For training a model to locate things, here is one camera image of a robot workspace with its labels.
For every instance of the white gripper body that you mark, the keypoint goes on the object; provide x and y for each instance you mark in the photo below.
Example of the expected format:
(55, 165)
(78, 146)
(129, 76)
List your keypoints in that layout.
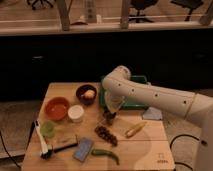
(113, 102)

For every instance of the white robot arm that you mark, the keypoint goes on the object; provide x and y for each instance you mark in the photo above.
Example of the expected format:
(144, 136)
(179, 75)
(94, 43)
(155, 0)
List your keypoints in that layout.
(194, 107)

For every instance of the white cup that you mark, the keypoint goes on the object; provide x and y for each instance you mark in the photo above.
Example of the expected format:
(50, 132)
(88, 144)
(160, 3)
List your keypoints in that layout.
(76, 113)

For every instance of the green plastic cup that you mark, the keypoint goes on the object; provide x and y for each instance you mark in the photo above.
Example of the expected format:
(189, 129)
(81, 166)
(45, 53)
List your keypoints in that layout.
(48, 129)

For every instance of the green plastic tray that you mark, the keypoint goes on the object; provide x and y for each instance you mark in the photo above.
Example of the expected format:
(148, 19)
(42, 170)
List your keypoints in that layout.
(128, 103)

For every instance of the yellow round food piece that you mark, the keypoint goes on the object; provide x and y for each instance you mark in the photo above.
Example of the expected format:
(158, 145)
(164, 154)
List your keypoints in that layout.
(89, 94)

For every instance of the dark brown bowl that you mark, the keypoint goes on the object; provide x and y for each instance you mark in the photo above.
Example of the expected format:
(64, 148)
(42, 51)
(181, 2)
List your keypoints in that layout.
(81, 90)

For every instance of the dark grape bunch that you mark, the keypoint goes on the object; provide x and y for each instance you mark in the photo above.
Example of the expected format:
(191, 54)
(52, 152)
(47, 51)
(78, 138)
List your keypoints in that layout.
(106, 135)

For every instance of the grey cloth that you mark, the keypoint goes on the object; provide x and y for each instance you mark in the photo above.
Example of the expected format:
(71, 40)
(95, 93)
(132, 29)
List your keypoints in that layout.
(152, 114)

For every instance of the green chili pepper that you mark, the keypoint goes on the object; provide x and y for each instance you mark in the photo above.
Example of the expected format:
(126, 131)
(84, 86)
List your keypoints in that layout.
(103, 152)

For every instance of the blue sponge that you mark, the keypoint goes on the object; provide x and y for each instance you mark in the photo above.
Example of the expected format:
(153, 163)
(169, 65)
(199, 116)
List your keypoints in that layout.
(83, 149)

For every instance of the orange bowl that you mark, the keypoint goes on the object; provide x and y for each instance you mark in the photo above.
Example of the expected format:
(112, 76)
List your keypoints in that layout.
(56, 108)

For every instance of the black office chair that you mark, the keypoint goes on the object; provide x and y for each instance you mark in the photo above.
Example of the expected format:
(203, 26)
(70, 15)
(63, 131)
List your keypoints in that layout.
(139, 6)
(32, 3)
(190, 4)

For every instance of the black office chair right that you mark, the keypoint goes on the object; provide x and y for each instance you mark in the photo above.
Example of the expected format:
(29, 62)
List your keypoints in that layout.
(190, 4)

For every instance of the black office chair left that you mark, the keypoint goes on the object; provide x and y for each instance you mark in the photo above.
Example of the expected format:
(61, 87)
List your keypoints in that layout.
(32, 3)

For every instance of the white handled brush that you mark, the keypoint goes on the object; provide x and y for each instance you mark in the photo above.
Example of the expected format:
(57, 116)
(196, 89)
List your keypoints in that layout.
(41, 140)

